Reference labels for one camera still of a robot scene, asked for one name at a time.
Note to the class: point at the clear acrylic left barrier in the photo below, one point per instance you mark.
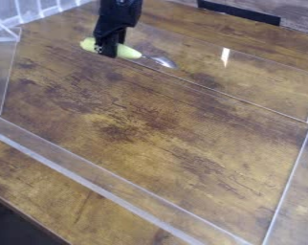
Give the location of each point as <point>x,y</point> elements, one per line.
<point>9,38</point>

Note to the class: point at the clear acrylic barrier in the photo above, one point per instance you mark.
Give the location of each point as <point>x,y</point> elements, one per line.
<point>9,38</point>
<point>260,81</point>
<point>140,201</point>
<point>288,228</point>

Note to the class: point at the green handled metal spoon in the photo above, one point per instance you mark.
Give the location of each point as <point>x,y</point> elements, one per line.
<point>125,52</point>

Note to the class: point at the clear acrylic back barrier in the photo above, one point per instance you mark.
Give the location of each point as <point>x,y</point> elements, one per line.
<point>260,81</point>

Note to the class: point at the white wire mesh panel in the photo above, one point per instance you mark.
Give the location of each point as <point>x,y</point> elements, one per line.
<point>23,11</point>

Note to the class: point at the black bar on table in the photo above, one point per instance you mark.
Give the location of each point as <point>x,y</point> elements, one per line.
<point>251,15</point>

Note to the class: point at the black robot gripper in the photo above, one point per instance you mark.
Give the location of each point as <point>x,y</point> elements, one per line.
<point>119,15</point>

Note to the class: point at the clear acrylic right barrier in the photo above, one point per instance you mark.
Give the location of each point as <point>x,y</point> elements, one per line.
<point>288,228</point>

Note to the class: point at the clear acrylic front barrier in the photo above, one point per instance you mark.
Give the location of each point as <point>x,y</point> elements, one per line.
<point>140,201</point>

